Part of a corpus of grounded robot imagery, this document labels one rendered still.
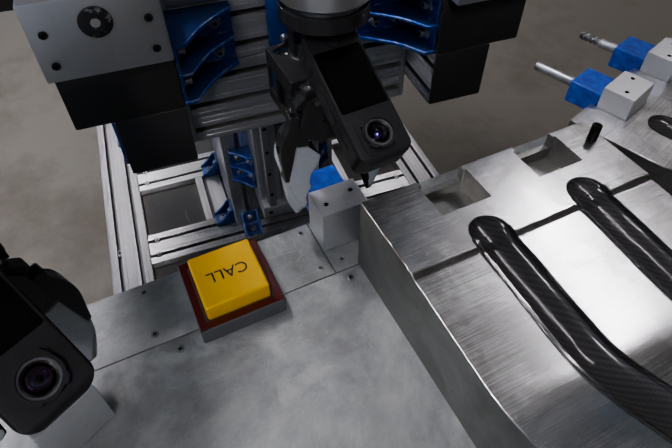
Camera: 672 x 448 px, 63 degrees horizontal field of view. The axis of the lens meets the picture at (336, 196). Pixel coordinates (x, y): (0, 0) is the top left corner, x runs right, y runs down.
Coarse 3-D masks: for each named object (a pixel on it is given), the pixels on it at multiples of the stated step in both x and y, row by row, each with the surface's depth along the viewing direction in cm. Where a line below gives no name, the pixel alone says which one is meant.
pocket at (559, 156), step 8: (544, 144) 56; (552, 144) 55; (560, 144) 54; (528, 152) 55; (536, 152) 55; (544, 152) 56; (552, 152) 56; (560, 152) 55; (568, 152) 54; (528, 160) 56; (536, 160) 56; (544, 160) 56; (552, 160) 56; (560, 160) 55; (568, 160) 54; (576, 160) 53; (536, 168) 55; (544, 168) 55; (552, 168) 55; (560, 168) 55
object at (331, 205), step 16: (320, 176) 58; (336, 176) 58; (320, 192) 54; (336, 192) 54; (352, 192) 54; (320, 208) 53; (336, 208) 53; (352, 208) 53; (320, 224) 54; (336, 224) 54; (352, 224) 55; (320, 240) 56; (336, 240) 56; (352, 240) 57
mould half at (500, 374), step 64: (576, 128) 55; (512, 192) 49; (640, 192) 50; (384, 256) 47; (448, 256) 44; (576, 256) 45; (448, 320) 41; (512, 320) 41; (640, 320) 41; (448, 384) 44; (512, 384) 38; (576, 384) 37
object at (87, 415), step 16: (80, 400) 40; (96, 400) 42; (64, 416) 39; (80, 416) 41; (96, 416) 43; (112, 416) 44; (48, 432) 39; (64, 432) 40; (80, 432) 42; (96, 432) 44
